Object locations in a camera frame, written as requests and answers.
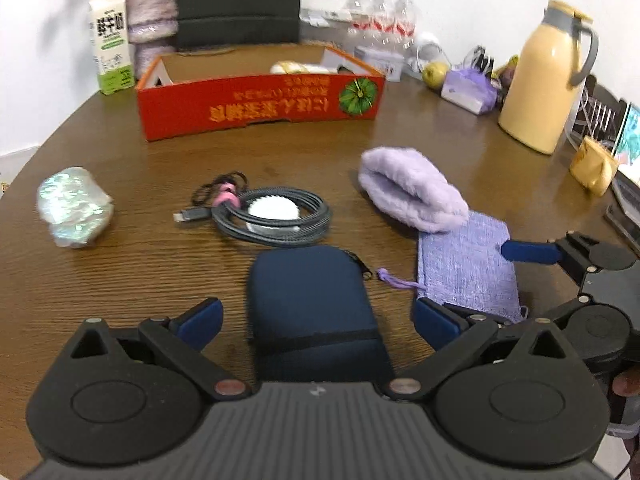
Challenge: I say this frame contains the fluffy lilac plush pouch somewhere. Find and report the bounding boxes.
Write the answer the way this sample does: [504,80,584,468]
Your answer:
[358,146,470,233]

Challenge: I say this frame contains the right water bottle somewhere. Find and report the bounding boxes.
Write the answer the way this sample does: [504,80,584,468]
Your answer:
[394,0,416,53]

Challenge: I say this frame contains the left water bottle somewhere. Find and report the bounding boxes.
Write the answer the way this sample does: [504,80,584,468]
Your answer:
[345,0,371,47]

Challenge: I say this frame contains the gold white item in box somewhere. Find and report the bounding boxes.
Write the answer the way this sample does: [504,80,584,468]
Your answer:
[269,61,336,75]

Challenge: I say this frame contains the yellow thermos jug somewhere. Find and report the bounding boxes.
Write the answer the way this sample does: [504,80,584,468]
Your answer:
[498,0,599,155]

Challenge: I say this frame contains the green white milk carton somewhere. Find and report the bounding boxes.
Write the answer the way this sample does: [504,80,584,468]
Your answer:
[89,0,134,96]

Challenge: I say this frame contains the iridescent pouch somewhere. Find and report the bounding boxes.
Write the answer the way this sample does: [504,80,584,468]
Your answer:
[36,167,115,248]

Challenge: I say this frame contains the purple ceramic vase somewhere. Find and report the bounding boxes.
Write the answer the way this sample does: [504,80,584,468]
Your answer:
[126,0,178,80]

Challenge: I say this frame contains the person's right hand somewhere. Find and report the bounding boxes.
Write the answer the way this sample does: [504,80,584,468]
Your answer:
[610,368,640,413]

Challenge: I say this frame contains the gold small pouch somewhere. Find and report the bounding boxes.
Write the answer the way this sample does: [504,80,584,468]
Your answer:
[570,136,618,196]

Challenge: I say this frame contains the grey braided charging cable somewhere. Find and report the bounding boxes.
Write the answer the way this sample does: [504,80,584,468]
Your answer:
[172,171,333,248]

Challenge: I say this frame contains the black binder clips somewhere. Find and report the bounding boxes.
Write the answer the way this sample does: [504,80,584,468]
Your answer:
[462,46,495,79]

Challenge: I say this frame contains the red cardboard pumpkin box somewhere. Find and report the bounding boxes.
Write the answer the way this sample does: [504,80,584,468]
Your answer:
[136,44,385,141]

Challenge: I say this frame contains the purple knitted drawstring bag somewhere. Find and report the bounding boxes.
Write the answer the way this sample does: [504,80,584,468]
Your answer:
[376,211,528,323]

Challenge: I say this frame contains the black wire rack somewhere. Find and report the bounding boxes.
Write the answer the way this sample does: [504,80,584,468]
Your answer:
[565,74,628,152]

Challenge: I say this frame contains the black paper shopping bag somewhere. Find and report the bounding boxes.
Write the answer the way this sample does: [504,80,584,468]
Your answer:
[176,0,300,51]

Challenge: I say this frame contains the purple white tissue pack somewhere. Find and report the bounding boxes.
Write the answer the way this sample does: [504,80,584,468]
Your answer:
[440,68,498,116]

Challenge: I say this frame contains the navy blue zip pouch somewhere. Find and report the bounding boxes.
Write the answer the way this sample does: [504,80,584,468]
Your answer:
[246,245,394,384]

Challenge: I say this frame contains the yellow green pear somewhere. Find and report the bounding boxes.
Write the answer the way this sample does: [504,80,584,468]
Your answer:
[422,62,449,92]

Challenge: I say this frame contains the clear food storage container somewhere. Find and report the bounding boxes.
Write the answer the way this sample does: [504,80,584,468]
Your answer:
[299,8,350,44]

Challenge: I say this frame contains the middle water bottle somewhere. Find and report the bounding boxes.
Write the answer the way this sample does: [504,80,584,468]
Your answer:
[370,0,395,49]

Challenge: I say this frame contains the water bottle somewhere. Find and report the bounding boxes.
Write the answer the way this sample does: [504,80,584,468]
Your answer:
[370,0,395,49]
[394,0,416,53]
[345,0,371,47]

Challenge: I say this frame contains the white rectangular tin box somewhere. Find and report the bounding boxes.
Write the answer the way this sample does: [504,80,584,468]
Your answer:
[355,46,405,82]

